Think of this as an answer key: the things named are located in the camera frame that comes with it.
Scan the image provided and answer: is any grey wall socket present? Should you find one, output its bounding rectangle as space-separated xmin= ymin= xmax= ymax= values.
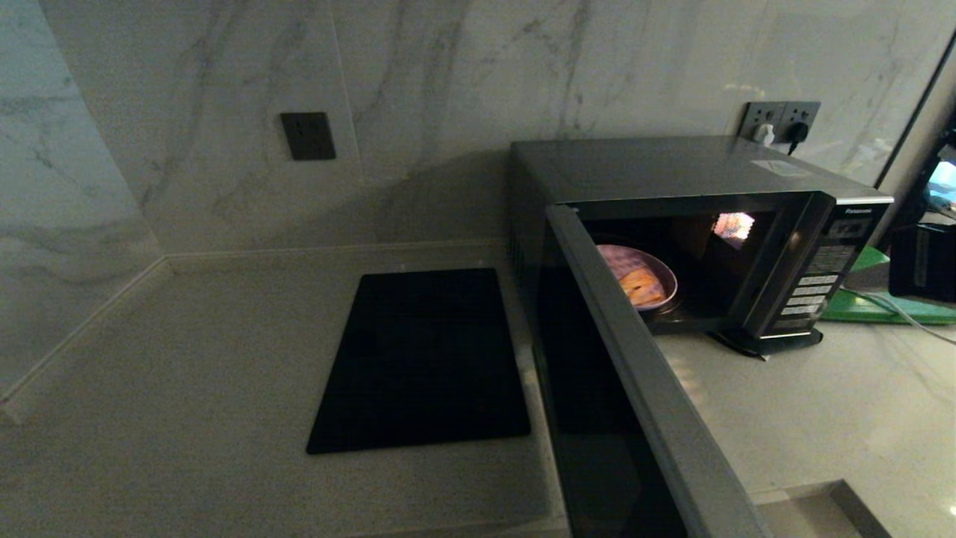
xmin=780 ymin=101 xmax=822 ymax=144
xmin=741 ymin=101 xmax=789 ymax=143

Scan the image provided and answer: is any dark single wall socket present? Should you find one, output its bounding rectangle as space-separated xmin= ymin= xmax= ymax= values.
xmin=280 ymin=112 xmax=337 ymax=161

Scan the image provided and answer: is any purple plate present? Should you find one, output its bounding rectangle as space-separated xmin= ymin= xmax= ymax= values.
xmin=596 ymin=244 xmax=679 ymax=312

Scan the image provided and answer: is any green cutting board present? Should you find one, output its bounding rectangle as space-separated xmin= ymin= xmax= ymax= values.
xmin=822 ymin=247 xmax=956 ymax=325

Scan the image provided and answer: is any black induction cooktop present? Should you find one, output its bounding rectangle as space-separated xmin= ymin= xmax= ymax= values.
xmin=305 ymin=268 xmax=533 ymax=455

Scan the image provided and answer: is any black glass microwave door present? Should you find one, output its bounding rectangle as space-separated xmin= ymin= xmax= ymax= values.
xmin=534 ymin=204 xmax=774 ymax=538

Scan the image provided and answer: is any silver black microwave oven body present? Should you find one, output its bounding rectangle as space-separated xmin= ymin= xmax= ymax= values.
xmin=508 ymin=136 xmax=895 ymax=356

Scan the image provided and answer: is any black partition frame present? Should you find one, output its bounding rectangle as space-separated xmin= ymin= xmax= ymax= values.
xmin=870 ymin=30 xmax=956 ymax=251

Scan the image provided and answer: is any white power cable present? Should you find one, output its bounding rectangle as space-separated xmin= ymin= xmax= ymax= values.
xmin=840 ymin=286 xmax=956 ymax=346

